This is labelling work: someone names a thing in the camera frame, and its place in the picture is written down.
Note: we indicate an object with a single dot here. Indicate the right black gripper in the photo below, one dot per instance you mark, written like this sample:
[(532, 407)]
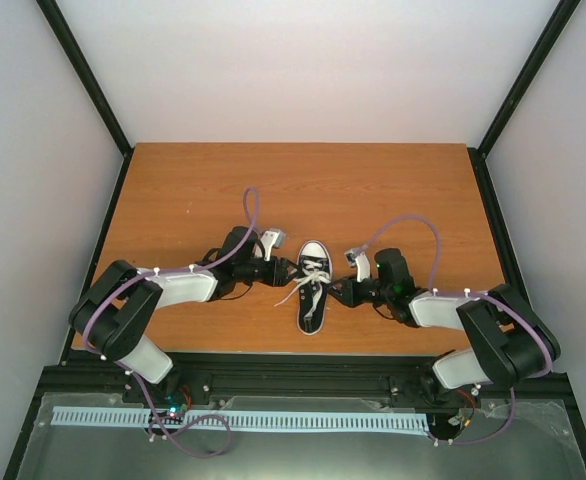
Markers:
[(348, 295)]

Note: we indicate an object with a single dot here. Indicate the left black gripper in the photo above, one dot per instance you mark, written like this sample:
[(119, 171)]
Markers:
[(278, 272)]

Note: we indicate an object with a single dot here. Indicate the white shoelace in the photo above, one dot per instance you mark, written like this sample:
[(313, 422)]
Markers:
[(316, 276)]

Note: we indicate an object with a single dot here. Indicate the black white canvas sneaker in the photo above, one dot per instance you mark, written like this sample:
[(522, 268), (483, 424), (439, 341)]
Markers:
[(313, 248)]

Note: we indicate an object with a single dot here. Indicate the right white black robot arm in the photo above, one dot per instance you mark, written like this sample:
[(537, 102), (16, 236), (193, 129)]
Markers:
[(508, 340)]

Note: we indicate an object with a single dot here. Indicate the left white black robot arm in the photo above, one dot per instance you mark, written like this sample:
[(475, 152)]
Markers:
[(114, 313)]

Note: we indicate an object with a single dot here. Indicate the small electronics board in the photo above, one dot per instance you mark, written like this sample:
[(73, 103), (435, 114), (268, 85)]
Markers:
[(173, 415)]

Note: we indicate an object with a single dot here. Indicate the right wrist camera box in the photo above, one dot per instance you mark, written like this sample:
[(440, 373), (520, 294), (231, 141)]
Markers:
[(357, 259)]

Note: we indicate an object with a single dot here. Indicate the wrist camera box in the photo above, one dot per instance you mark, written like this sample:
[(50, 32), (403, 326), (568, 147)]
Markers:
[(357, 259), (269, 240)]

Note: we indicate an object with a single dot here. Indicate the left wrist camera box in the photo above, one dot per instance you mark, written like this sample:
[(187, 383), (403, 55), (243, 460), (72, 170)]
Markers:
[(269, 240)]

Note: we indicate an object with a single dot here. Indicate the black aluminium frame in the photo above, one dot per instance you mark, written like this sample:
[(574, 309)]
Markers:
[(299, 376)]

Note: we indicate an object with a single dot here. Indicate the light blue slotted cable duct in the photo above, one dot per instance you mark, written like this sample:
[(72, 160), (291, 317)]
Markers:
[(253, 421)]

